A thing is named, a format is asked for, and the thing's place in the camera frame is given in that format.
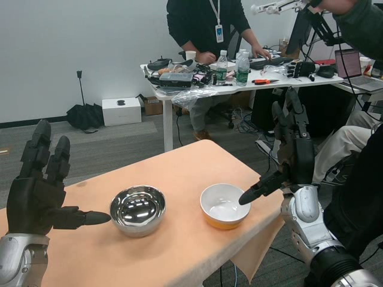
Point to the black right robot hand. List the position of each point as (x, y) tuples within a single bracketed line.
[(296, 161)]

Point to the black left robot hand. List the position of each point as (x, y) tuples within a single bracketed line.
[(33, 203)]

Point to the white orange plastic bowl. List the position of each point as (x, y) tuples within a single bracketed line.
[(218, 203)]

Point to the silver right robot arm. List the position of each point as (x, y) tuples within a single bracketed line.
[(308, 209)]

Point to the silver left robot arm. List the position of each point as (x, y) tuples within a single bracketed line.
[(18, 260)]

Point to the shiny steel bowl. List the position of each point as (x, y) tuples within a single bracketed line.
[(137, 209)]

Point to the seated person beige trousers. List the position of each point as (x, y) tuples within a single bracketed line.
[(341, 140)]

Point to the white office desk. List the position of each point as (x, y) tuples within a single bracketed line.
[(260, 86)]

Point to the black spare robot hand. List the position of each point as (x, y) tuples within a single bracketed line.
[(302, 69)]

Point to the white side desk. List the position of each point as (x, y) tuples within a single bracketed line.
[(356, 89)]

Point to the black pouch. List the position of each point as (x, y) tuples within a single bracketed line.
[(325, 71)]

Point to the small clear plastic bag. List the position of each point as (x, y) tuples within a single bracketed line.
[(272, 69)]

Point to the black bag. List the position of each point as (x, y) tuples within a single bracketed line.
[(83, 116)]

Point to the black keyboard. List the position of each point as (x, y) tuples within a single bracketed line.
[(269, 63)]

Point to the green label water bottle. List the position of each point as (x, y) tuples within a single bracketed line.
[(238, 58), (243, 74), (221, 71)]

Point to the grey open laptop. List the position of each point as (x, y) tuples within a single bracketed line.
[(348, 64)]

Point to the white dish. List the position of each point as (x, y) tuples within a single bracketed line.
[(229, 66)]

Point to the clear plastic cup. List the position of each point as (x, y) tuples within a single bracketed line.
[(283, 45)]

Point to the red print paper cup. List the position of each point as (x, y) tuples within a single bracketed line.
[(365, 65)]

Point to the large clear plastic bag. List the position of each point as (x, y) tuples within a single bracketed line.
[(191, 97)]

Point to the black thin stand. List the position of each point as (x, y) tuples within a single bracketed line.
[(81, 89)]

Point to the white cardboard box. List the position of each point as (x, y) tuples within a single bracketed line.
[(121, 115)]

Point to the black monitor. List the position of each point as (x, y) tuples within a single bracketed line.
[(297, 33)]

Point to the small black gadget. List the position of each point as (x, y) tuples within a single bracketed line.
[(121, 103)]

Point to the grey plastic case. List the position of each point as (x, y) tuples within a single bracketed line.
[(176, 80)]

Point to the orange tablecloth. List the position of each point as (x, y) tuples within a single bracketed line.
[(179, 248)]

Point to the white paper cup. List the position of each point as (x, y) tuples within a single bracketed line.
[(190, 56)]

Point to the brown cardboard box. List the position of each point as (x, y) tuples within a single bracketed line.
[(153, 107)]

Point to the white exoskeleton glove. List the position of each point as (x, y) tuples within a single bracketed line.
[(269, 8)]

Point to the black remote controller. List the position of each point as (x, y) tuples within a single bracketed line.
[(158, 63)]

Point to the standing person black sweater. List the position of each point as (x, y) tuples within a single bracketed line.
[(194, 21)]

